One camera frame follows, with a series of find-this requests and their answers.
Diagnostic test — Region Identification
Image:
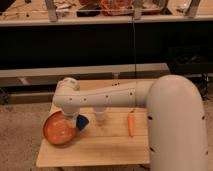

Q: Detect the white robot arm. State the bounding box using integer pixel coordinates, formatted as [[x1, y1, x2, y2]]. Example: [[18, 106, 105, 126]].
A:
[[53, 75, 208, 171]]

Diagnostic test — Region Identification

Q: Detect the orange ceramic bowl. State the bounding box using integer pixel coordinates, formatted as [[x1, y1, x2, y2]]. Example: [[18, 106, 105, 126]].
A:
[[43, 111, 79, 145]]

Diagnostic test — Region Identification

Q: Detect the clear plastic cup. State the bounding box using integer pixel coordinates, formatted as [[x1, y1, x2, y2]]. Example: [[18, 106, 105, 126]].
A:
[[93, 107, 107, 124]]

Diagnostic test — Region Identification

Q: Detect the wooden table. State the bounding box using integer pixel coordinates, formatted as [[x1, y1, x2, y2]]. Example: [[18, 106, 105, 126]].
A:
[[36, 81, 149, 168]]

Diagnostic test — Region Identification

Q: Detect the orange carrot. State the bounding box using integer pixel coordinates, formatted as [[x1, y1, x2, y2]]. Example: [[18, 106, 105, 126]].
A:
[[127, 113, 135, 137]]

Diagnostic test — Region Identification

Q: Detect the cluttered background shelf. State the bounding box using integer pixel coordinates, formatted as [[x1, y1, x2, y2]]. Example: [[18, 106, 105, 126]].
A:
[[0, 0, 213, 27]]

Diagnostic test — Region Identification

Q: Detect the black crate on right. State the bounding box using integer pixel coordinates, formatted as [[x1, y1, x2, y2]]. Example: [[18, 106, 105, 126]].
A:
[[167, 45, 213, 75]]

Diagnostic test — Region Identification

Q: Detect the black hanging cable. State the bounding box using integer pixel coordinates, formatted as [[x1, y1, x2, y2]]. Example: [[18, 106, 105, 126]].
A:
[[131, 0, 138, 80]]

